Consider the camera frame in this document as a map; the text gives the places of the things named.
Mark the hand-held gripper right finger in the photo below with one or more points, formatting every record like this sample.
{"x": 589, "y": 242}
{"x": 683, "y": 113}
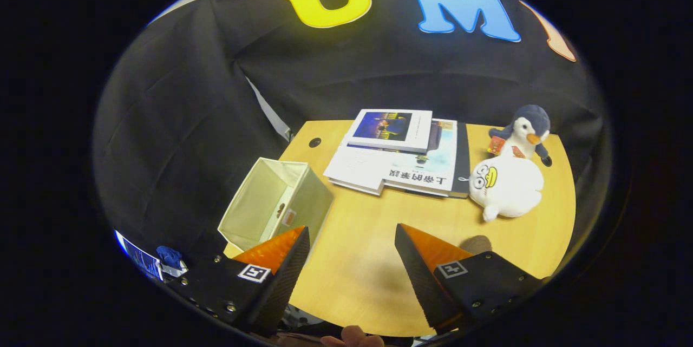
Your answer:
{"x": 425, "y": 287}

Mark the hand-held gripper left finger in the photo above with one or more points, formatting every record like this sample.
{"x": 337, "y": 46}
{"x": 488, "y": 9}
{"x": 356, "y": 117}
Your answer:
{"x": 281, "y": 287}

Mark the brown fuzzy shoe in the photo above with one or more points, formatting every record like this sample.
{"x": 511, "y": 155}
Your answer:
{"x": 479, "y": 242}

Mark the green fabric storage box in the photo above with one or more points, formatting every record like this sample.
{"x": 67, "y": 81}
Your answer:
{"x": 308, "y": 201}

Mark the blue printed box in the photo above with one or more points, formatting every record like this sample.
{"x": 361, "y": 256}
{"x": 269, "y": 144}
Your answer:
{"x": 141, "y": 260}

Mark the white printed package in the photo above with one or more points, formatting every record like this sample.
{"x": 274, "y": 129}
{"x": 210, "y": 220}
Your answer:
{"x": 176, "y": 270}

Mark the blue crumpled cloth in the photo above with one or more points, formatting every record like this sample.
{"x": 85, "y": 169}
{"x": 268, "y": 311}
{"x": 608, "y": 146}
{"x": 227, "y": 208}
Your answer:
{"x": 169, "y": 256}

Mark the book with pale sky cover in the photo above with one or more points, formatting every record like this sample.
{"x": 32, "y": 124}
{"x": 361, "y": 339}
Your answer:
{"x": 427, "y": 168}

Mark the white round plush toy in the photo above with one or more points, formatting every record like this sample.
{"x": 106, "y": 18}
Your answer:
{"x": 509, "y": 190}

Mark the book with blue photo cover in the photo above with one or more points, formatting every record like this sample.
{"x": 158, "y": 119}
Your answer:
{"x": 390, "y": 130}

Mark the navy white penguin plush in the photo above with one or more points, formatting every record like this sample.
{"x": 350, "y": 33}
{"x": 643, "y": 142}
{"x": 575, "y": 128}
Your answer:
{"x": 528, "y": 128}

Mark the black backdrop cloth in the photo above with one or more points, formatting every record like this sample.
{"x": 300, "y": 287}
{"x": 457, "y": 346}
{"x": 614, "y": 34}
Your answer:
{"x": 352, "y": 76}

